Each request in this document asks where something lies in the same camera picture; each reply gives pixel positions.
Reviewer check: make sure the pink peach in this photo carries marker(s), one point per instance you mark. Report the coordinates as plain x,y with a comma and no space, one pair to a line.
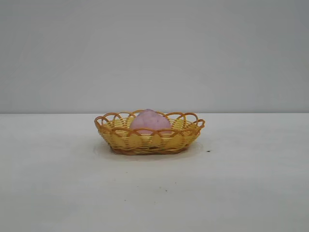
149,120

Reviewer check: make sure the yellow woven wicker basket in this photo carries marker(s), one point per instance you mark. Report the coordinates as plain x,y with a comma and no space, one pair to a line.
144,145

